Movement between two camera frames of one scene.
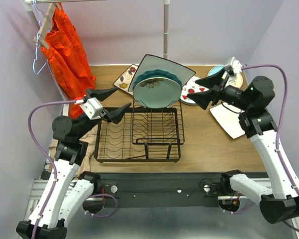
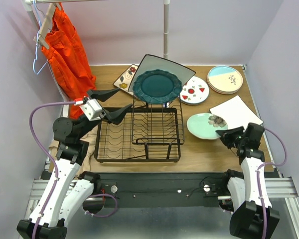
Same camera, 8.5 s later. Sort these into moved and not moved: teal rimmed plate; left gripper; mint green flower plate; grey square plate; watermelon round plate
Moved: mint green flower plate
Not moved: watermelon round plate; grey square plate; left gripper; teal rimmed plate
